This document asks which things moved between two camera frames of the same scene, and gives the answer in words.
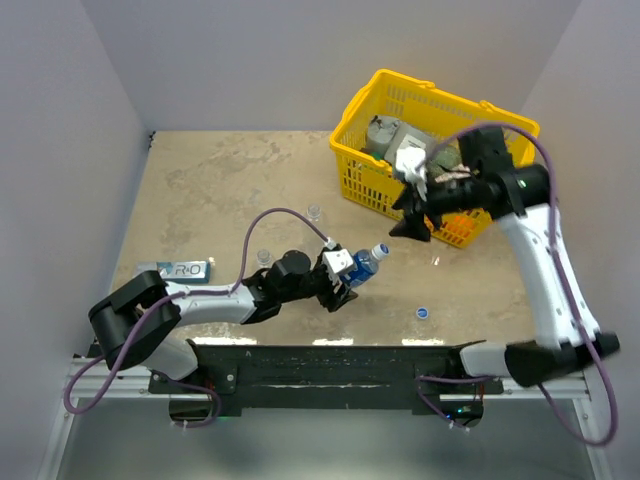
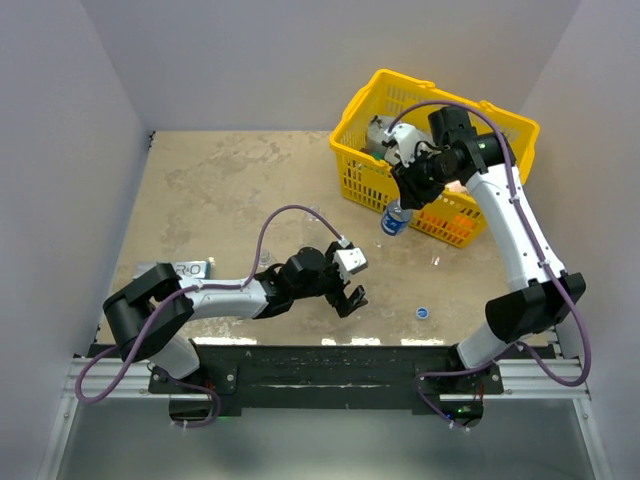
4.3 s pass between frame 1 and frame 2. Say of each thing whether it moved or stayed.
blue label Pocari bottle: moved
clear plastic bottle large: stayed
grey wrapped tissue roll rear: stayed
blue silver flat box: stayed
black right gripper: moved
